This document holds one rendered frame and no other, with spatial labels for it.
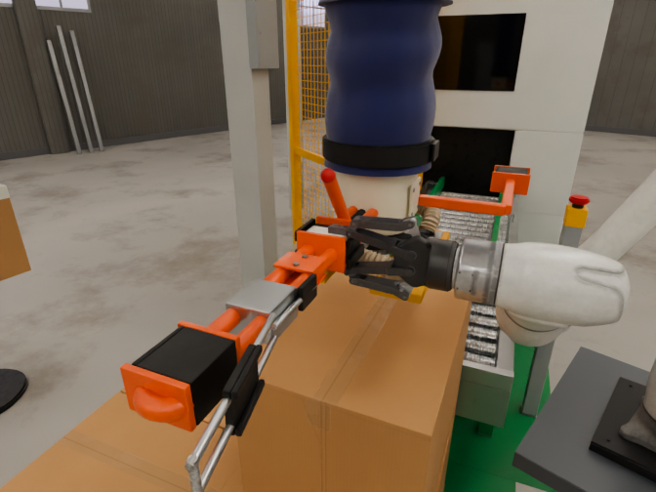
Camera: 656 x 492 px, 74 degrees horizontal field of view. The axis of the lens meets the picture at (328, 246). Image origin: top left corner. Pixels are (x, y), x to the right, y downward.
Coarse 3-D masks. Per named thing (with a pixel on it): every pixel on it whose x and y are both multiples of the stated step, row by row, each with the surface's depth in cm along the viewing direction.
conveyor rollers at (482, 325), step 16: (448, 192) 341; (448, 224) 276; (464, 224) 280; (480, 224) 277; (480, 304) 190; (480, 320) 174; (496, 320) 173; (480, 336) 166; (496, 336) 165; (480, 352) 159
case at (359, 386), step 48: (336, 288) 116; (288, 336) 96; (336, 336) 96; (384, 336) 96; (432, 336) 96; (288, 384) 82; (336, 384) 82; (384, 384) 82; (432, 384) 82; (288, 432) 85; (336, 432) 79; (384, 432) 75; (432, 432) 72; (288, 480) 91; (336, 480) 84; (384, 480) 79; (432, 480) 91
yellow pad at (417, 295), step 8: (424, 232) 97; (440, 232) 104; (448, 232) 105; (392, 256) 93; (400, 280) 82; (416, 288) 80; (424, 288) 80; (384, 296) 81; (392, 296) 80; (416, 296) 78; (424, 296) 80
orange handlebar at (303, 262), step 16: (512, 192) 95; (352, 208) 85; (448, 208) 90; (464, 208) 89; (480, 208) 88; (496, 208) 86; (288, 256) 63; (304, 256) 62; (320, 256) 64; (336, 256) 66; (272, 272) 59; (288, 272) 61; (304, 272) 59; (320, 272) 61; (224, 320) 49; (256, 320) 48; (240, 336) 46; (256, 336) 47; (144, 400) 37; (160, 400) 37; (176, 400) 37; (144, 416) 37; (160, 416) 37; (176, 416) 37
